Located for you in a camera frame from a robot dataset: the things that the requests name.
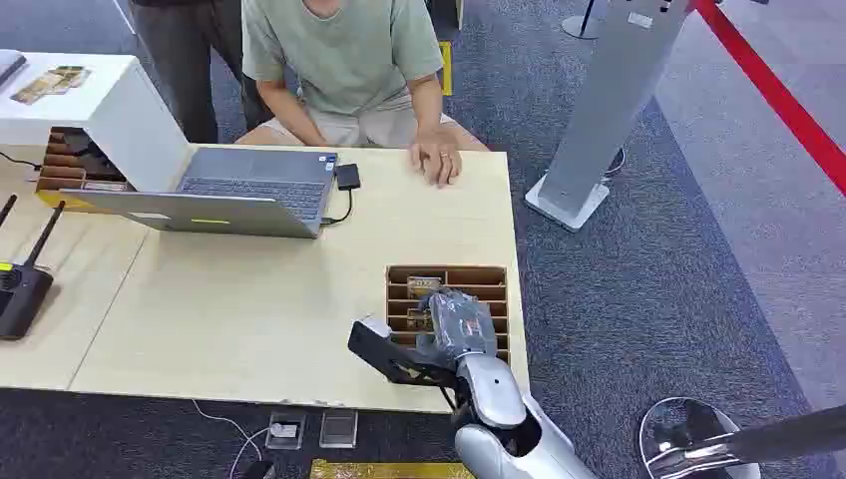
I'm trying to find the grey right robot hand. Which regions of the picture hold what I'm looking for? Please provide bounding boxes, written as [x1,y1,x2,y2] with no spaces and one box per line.
[415,288,500,371]

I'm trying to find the clear card case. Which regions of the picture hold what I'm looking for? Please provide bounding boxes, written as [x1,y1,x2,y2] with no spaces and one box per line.
[264,410,308,451]
[318,408,360,450]

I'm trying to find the yellow floor strip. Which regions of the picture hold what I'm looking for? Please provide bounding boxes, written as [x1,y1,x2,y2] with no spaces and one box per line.
[309,458,478,479]

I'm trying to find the person's left hand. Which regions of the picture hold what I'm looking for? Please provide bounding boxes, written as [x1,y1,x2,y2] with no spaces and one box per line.
[408,127,463,190]

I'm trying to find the black usb adapter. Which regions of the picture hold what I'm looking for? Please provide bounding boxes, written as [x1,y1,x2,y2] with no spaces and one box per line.
[333,163,363,193]

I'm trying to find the chrome stanchion base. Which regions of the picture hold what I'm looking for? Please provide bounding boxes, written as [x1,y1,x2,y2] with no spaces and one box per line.
[636,396,762,479]

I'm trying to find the grey laptop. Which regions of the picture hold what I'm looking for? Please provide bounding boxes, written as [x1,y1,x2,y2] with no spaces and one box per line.
[59,146,339,240]

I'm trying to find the yellow floor marker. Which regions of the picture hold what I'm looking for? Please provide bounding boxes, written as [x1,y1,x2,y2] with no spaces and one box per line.
[438,40,455,98]

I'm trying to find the grey upright panel with base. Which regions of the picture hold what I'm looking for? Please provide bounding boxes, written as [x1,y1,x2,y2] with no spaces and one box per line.
[524,0,696,234]

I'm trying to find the seated person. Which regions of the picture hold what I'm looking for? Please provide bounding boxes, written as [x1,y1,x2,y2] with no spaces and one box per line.
[234,0,491,190]

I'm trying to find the round stanchion base with pole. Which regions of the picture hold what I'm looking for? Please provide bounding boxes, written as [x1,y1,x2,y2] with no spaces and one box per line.
[561,0,611,40]

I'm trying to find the standing person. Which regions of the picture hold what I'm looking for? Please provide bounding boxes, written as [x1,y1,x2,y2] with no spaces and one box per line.
[128,0,276,146]

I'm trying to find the red barrier belt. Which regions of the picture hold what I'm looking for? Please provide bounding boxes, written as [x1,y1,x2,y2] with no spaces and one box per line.
[689,0,846,198]

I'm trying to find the wooden card box with yellow base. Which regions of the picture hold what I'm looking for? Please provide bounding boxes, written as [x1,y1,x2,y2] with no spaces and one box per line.
[34,126,138,215]

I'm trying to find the black router with antennas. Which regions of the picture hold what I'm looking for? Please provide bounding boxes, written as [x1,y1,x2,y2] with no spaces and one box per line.
[0,194,68,342]

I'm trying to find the spread of cards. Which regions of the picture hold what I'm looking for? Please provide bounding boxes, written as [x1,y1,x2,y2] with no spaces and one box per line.
[9,64,93,107]

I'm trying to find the grey flat device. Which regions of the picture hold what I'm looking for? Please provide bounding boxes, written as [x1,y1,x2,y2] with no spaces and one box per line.
[0,49,28,91]

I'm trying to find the black adapter cable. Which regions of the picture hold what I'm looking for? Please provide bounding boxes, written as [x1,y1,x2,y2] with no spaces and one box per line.
[320,190,355,229]

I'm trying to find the white floor cable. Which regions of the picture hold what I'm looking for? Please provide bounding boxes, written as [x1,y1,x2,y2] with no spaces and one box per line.
[192,399,272,479]

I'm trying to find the thin black cable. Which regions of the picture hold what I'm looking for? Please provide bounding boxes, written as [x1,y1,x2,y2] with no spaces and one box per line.
[0,151,43,173]

